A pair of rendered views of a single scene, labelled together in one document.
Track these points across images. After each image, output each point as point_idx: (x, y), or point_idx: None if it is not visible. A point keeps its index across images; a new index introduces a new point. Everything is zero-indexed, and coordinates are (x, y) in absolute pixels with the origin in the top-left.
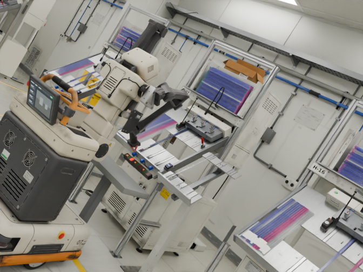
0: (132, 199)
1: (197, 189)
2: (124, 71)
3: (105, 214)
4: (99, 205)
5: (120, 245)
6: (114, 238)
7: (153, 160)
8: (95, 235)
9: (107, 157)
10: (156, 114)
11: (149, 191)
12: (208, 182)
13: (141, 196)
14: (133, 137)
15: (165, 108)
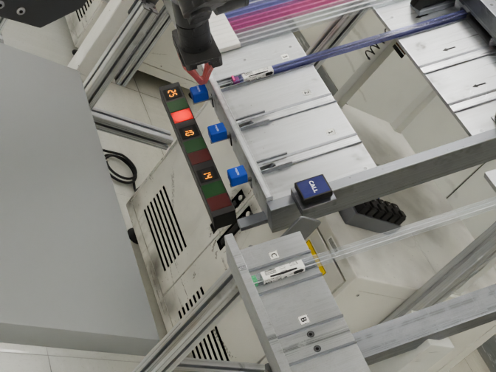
0: (207, 238)
1: (412, 353)
2: None
3: (134, 251)
4: (127, 214)
5: None
6: (116, 364)
7: (263, 140)
8: (36, 351)
9: (66, 96)
10: None
11: (262, 232)
12: (477, 325)
13: (110, 348)
14: (189, 28)
15: None
